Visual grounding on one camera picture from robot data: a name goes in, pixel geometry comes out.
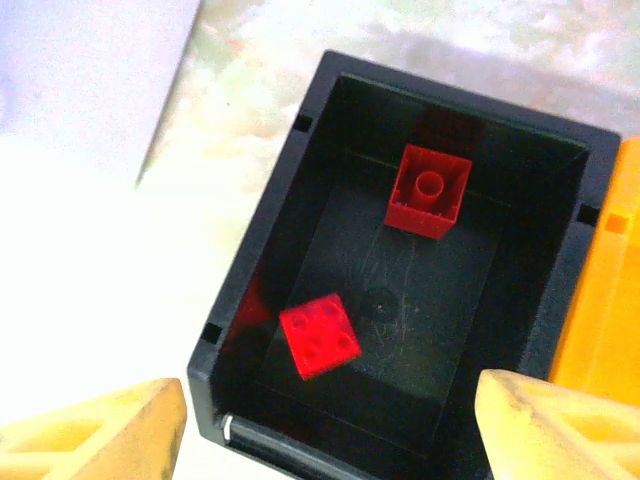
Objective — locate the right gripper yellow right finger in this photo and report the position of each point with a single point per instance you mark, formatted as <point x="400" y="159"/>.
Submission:
<point x="550" y="430"/>

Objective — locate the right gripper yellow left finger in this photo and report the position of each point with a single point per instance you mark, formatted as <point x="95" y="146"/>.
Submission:
<point x="100" y="440"/>

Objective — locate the red square lego brick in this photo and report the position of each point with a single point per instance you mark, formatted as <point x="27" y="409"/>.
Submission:
<point x="425" y="222"/>
<point x="320" y="340"/>

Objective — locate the yellow plastic bin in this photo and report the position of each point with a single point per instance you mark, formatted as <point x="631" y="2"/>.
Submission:
<point x="600" y="300"/>

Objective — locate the black plastic bin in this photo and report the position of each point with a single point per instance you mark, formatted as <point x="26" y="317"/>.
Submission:
<point x="280" y="225"/>

